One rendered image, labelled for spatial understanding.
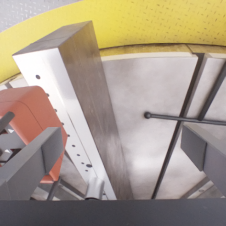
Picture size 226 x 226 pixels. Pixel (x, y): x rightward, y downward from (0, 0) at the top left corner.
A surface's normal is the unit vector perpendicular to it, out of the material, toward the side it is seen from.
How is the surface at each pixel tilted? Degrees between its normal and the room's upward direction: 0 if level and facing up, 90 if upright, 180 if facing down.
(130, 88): 0
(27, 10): 0
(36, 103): 97
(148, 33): 0
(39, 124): 98
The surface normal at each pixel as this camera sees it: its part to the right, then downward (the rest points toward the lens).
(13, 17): -0.11, 0.63
